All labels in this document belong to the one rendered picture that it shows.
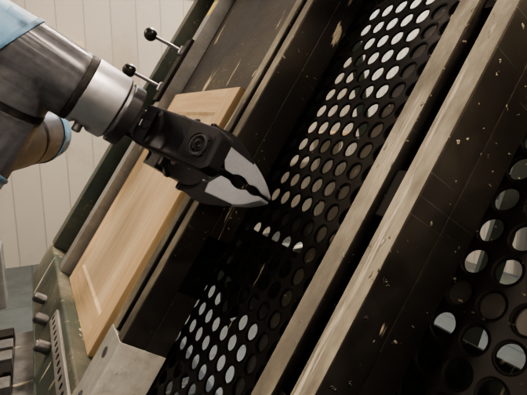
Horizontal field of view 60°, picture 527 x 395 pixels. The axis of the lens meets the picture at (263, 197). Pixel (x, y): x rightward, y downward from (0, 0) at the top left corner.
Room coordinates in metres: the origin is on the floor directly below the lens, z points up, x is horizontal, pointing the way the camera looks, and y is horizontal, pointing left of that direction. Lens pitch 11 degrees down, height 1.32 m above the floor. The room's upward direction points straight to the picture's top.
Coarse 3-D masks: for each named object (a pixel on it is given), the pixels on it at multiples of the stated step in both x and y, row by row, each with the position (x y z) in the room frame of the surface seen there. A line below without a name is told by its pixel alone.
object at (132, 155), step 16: (224, 0) 1.38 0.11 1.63; (208, 16) 1.37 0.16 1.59; (224, 16) 1.38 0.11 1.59; (208, 32) 1.36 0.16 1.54; (192, 48) 1.34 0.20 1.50; (192, 64) 1.34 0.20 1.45; (176, 80) 1.32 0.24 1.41; (128, 160) 1.25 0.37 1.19; (112, 176) 1.27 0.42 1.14; (112, 192) 1.23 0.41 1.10; (96, 208) 1.21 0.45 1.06; (96, 224) 1.21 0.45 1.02; (80, 240) 1.19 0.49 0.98; (64, 256) 1.21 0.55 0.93; (80, 256) 1.19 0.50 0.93; (64, 272) 1.17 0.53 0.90
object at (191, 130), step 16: (160, 112) 0.50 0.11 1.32; (144, 128) 0.50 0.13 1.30; (160, 128) 0.49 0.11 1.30; (176, 128) 0.47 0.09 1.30; (192, 128) 0.46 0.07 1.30; (208, 128) 0.45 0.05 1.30; (144, 144) 0.49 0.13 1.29; (160, 144) 0.48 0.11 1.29; (176, 144) 0.46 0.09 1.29; (192, 144) 0.45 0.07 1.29; (208, 144) 0.44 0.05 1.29; (224, 144) 0.45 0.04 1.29; (176, 160) 0.46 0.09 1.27; (192, 160) 0.45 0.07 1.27; (208, 160) 0.44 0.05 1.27; (224, 160) 0.46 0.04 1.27
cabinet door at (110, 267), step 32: (192, 96) 1.13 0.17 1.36; (224, 96) 0.93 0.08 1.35; (128, 192) 1.14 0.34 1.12; (160, 192) 0.93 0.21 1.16; (128, 224) 0.99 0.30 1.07; (160, 224) 0.82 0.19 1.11; (96, 256) 1.05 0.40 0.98; (128, 256) 0.88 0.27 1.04; (96, 288) 0.92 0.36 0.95; (128, 288) 0.79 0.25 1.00; (96, 320) 0.81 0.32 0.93
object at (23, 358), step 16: (0, 336) 1.06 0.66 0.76; (16, 336) 1.11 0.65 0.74; (32, 336) 1.11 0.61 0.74; (0, 352) 0.99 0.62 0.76; (16, 352) 1.03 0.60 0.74; (32, 352) 1.03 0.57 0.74; (0, 368) 0.92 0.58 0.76; (16, 368) 0.96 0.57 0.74; (32, 368) 0.96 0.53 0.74; (0, 384) 0.86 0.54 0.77; (16, 384) 0.90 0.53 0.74; (32, 384) 0.90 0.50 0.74
